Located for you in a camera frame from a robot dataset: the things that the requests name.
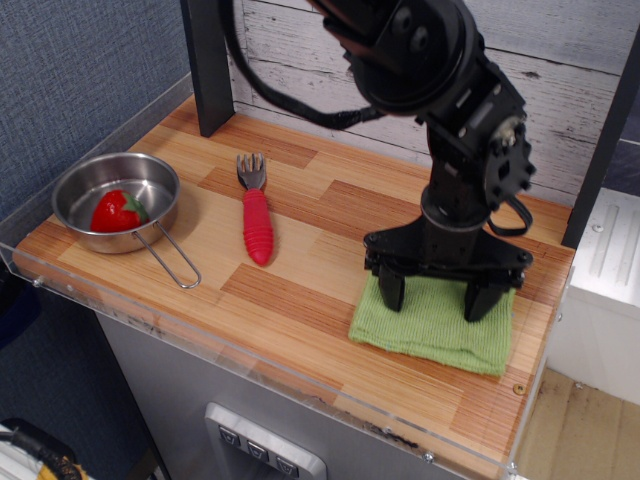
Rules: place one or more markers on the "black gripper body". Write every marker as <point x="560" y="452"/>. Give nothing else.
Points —
<point x="423" y="249"/>

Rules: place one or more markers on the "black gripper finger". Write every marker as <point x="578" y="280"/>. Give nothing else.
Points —
<point x="479" y="300"/>
<point x="392" y="287"/>

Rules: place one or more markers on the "green cloth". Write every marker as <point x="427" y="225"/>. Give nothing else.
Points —
<point x="431" y="325"/>

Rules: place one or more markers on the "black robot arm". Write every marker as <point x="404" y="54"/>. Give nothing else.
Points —
<point x="427" y="60"/>

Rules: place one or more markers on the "white box on right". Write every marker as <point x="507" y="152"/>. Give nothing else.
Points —
<point x="595" y="340"/>

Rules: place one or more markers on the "clear acrylic table guard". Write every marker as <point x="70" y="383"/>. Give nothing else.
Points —
<point x="247" y="306"/>

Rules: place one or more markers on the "grey cabinet with dispenser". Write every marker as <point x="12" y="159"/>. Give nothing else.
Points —
<point x="225" y="415"/>

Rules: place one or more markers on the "red toy strawberry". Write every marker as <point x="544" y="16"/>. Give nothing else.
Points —
<point x="117" y="211"/>

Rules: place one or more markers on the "yellow object bottom left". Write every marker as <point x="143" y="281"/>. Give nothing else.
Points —
<point x="61" y="472"/>

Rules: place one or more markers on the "red handled fork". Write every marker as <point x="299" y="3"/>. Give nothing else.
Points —
<point x="258" y="231"/>

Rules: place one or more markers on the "steel pan with handle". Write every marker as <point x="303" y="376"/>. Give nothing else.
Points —
<point x="150" y="180"/>

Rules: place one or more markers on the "dark left frame post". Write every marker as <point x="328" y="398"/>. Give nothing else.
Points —
<point x="208" y="64"/>

